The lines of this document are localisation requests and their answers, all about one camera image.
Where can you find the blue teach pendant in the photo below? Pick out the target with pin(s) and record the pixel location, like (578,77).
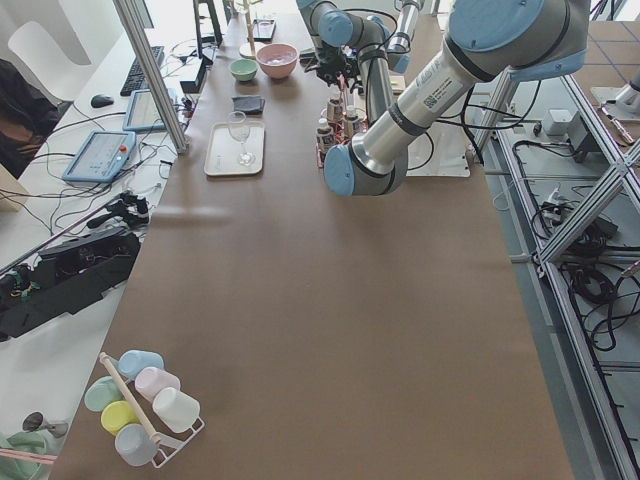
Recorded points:
(142,114)
(101,157)

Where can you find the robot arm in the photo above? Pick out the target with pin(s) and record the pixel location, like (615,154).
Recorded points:
(532,40)
(353,50)

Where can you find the green bowl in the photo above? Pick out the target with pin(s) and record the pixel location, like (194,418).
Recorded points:
(243,70)

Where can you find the pink bowl with ice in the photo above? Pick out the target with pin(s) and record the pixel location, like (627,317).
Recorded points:
(277,60)

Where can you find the black keyboard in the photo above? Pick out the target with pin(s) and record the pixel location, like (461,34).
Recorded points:
(136,78)

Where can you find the copper wire bottle basket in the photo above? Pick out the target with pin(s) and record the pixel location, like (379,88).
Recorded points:
(348,98)

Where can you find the blue teach pendant far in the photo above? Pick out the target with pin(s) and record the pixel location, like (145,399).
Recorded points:
(142,114)

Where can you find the tea bottle white cap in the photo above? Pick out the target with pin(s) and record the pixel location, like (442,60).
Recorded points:
(334,109)

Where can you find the black computer mouse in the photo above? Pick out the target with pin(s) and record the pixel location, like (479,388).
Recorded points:
(101,101)

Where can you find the clear wine glass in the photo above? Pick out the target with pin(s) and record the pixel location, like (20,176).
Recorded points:
(240,132)

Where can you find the wooden mug tree stand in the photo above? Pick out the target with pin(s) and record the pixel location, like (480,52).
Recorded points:
(251,47)

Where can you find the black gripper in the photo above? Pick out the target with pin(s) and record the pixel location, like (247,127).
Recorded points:
(333,64)

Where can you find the aluminium frame post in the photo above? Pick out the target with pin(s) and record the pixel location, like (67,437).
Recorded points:
(131,21)

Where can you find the cream rabbit tray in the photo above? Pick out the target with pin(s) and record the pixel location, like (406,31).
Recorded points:
(222,157)

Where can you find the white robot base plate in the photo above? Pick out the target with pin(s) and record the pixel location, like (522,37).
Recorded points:
(441,152)

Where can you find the pastel cup rack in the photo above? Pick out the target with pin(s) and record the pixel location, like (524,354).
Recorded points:
(144,408)

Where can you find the black open case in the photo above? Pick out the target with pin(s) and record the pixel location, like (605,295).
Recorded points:
(68,278)

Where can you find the blue teach pendant near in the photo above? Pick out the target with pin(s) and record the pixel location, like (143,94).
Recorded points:
(101,157)

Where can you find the grey folded cloth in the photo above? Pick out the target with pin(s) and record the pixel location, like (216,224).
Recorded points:
(249,104)

